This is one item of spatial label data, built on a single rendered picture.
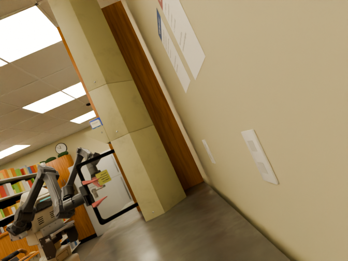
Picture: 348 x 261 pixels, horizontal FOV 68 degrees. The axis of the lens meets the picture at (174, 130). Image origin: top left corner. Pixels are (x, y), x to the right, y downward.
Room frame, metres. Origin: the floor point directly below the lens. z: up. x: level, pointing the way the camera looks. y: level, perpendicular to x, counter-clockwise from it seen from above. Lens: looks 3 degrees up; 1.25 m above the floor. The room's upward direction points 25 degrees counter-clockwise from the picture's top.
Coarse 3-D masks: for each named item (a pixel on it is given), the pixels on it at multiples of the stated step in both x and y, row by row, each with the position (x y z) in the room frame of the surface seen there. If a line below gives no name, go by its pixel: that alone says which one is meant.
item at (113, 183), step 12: (108, 156) 1.66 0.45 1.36; (84, 168) 1.58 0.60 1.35; (96, 168) 1.61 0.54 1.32; (108, 168) 1.64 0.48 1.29; (120, 168) 1.67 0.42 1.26; (108, 180) 1.63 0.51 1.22; (120, 180) 1.66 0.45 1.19; (108, 192) 1.62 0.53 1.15; (120, 192) 1.65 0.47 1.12; (132, 192) 1.68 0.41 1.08; (108, 204) 1.60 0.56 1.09; (120, 204) 1.63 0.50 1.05; (132, 204) 1.66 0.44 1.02; (96, 216) 1.56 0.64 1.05; (108, 216) 1.59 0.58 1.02
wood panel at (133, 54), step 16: (112, 16) 1.78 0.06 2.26; (112, 32) 1.78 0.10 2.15; (128, 32) 1.78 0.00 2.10; (128, 48) 1.78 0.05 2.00; (128, 64) 1.78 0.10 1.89; (144, 64) 1.78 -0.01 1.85; (80, 80) 1.76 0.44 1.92; (144, 80) 1.78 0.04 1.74; (144, 96) 1.78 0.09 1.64; (160, 96) 1.78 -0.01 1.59; (96, 112) 1.76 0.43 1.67; (160, 112) 1.78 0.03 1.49; (160, 128) 1.78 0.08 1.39; (176, 128) 1.78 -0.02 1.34; (176, 144) 1.78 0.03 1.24; (176, 160) 1.78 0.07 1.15; (192, 160) 1.78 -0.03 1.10; (192, 176) 1.78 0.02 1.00
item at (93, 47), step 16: (48, 0) 1.39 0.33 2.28; (64, 0) 1.40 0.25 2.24; (80, 0) 1.46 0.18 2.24; (96, 0) 1.54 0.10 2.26; (64, 16) 1.40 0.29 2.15; (80, 16) 1.42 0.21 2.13; (96, 16) 1.50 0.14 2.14; (64, 32) 1.39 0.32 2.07; (80, 32) 1.40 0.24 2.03; (96, 32) 1.46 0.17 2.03; (80, 48) 1.40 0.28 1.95; (96, 48) 1.43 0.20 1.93; (112, 48) 1.51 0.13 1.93; (80, 64) 1.39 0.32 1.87; (96, 64) 1.40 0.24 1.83; (112, 64) 1.47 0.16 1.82; (96, 80) 1.40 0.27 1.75; (112, 80) 1.43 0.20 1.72; (128, 80) 1.52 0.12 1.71
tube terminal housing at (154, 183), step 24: (96, 96) 1.39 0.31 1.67; (120, 96) 1.44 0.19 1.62; (120, 120) 1.40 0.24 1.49; (144, 120) 1.51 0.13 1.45; (120, 144) 1.40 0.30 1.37; (144, 144) 1.45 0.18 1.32; (144, 168) 1.40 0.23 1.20; (168, 168) 1.52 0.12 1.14; (144, 192) 1.40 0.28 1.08; (168, 192) 1.46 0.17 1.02; (144, 216) 1.39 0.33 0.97
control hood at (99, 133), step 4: (96, 128) 1.39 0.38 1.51; (100, 128) 1.39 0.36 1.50; (104, 128) 1.40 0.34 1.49; (88, 132) 1.39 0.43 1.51; (92, 132) 1.39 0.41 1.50; (96, 132) 1.39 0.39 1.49; (100, 132) 1.39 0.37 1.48; (104, 132) 1.39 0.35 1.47; (88, 136) 1.39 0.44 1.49; (92, 136) 1.39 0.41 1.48; (96, 136) 1.39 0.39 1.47; (100, 136) 1.39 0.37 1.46; (104, 136) 1.39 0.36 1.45; (100, 140) 1.39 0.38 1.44; (104, 140) 1.39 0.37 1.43; (108, 140) 1.39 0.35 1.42
